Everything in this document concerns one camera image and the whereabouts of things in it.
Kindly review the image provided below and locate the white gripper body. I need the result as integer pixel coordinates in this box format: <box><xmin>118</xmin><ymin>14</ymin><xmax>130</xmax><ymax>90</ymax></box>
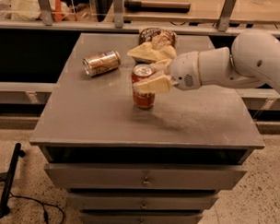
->
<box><xmin>169</xmin><ymin>51</ymin><xmax>202</xmax><ymax>90</ymax></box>

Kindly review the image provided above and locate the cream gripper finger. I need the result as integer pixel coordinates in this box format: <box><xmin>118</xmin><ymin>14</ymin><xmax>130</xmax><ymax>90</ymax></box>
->
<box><xmin>150</xmin><ymin>59</ymin><xmax>171</xmax><ymax>74</ymax></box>
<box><xmin>133</xmin><ymin>74</ymin><xmax>172</xmax><ymax>94</ymax></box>

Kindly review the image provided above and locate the red coke can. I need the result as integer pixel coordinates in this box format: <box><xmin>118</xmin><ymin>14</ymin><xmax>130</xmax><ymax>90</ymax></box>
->
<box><xmin>131</xmin><ymin>64</ymin><xmax>156</xmax><ymax>110</ymax></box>

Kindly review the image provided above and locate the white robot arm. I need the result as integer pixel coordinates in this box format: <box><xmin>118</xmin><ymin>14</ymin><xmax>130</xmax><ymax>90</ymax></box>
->
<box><xmin>133</xmin><ymin>29</ymin><xmax>280</xmax><ymax>95</ymax></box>

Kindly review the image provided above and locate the brown soda can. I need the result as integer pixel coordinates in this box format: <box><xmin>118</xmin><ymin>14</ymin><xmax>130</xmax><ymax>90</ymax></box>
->
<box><xmin>83</xmin><ymin>50</ymin><xmax>121</xmax><ymax>77</ymax></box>

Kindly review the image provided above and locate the brown chip bag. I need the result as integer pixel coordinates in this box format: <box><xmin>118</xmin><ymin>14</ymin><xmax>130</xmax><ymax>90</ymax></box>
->
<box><xmin>127</xmin><ymin>28</ymin><xmax>177</xmax><ymax>64</ymax></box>

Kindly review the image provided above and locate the black bar on counter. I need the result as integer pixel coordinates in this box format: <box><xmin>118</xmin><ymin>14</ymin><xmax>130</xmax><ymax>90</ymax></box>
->
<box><xmin>124</xmin><ymin>1</ymin><xmax>191</xmax><ymax>13</ymax></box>

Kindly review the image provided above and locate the grey drawer cabinet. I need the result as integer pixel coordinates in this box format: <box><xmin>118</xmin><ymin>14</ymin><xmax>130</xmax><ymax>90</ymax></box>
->
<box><xmin>30</xmin><ymin>33</ymin><xmax>263</xmax><ymax>214</ymax></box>

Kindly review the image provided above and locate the top cabinet drawer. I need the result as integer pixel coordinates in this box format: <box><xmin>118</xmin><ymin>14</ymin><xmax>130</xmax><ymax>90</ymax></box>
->
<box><xmin>45</xmin><ymin>163</ymin><xmax>247</xmax><ymax>191</ymax></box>

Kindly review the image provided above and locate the cabinet drawer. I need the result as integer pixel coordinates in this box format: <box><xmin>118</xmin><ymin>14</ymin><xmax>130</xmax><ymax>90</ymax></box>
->
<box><xmin>80</xmin><ymin>211</ymin><xmax>203</xmax><ymax>224</ymax></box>
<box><xmin>69</xmin><ymin>192</ymin><xmax>218</xmax><ymax>211</ymax></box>
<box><xmin>45</xmin><ymin>163</ymin><xmax>247</xmax><ymax>191</ymax></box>

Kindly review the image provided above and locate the middle cabinet drawer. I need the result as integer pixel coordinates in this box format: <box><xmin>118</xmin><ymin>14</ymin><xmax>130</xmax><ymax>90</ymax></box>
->
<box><xmin>69</xmin><ymin>192</ymin><xmax>218</xmax><ymax>211</ymax></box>

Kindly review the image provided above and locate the bottom cabinet drawer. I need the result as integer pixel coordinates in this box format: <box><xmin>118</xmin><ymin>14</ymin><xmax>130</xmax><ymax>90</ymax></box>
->
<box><xmin>80</xmin><ymin>211</ymin><xmax>203</xmax><ymax>224</ymax></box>

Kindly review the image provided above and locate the black stand leg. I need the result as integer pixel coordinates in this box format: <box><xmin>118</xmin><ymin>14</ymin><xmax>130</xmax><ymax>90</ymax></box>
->
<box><xmin>0</xmin><ymin>143</ymin><xmax>25</xmax><ymax>218</ymax></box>

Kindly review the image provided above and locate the metal railing frame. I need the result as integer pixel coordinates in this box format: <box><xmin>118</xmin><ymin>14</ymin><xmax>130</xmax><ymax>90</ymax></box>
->
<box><xmin>0</xmin><ymin>0</ymin><xmax>280</xmax><ymax>38</ymax></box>

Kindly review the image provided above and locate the black floor cable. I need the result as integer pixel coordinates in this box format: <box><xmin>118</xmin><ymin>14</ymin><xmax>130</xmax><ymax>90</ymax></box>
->
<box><xmin>0</xmin><ymin>169</ymin><xmax>68</xmax><ymax>224</ymax></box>

